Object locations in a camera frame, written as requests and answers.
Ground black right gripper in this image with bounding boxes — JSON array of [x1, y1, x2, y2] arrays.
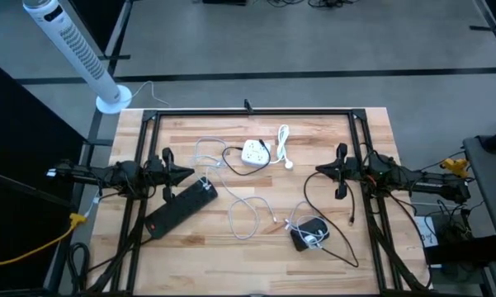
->
[[315, 142, 371, 200]]

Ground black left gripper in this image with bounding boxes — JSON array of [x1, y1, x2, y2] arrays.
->
[[149, 147, 196, 203]]

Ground long black power strip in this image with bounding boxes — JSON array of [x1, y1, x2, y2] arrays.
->
[[144, 176, 219, 240]]

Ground white USB cable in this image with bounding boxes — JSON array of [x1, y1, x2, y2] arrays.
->
[[188, 136, 229, 191], [283, 200, 332, 251], [205, 164, 278, 241]]

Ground white power cord with plug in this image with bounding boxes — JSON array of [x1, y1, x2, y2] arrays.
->
[[271, 124, 294, 171]]

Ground white outlet cube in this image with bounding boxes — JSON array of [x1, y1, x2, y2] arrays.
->
[[240, 139, 272, 168]]

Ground black charger box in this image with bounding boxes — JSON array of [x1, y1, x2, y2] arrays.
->
[[289, 217, 331, 252]]

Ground white paper sheet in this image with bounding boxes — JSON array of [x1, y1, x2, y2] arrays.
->
[[414, 215, 439, 248]]

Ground black equipment box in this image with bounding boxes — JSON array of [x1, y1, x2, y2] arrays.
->
[[427, 208, 496, 277]]

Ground white tower fan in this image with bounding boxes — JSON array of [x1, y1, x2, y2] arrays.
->
[[22, 0, 134, 115]]

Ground grey cart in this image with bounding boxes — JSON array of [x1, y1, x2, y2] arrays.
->
[[461, 127, 496, 297]]

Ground thin white fan cord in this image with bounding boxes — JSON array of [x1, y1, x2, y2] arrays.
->
[[130, 80, 171, 107]]

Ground short white connector cable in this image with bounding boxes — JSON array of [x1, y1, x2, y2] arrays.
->
[[83, 187, 105, 219]]

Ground black cable bundle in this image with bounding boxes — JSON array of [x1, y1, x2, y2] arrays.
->
[[84, 197, 160, 296], [365, 193, 433, 295]]

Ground yellow extension cable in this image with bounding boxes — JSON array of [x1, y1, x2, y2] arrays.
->
[[0, 212, 88, 269]]

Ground yellow cable connector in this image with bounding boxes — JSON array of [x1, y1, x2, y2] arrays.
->
[[440, 158, 470, 180]]

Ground coiled thick black cable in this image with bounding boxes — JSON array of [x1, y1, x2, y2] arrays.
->
[[67, 242, 92, 295]]

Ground black floor cables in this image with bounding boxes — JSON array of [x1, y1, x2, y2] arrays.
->
[[266, 0, 362, 9]]

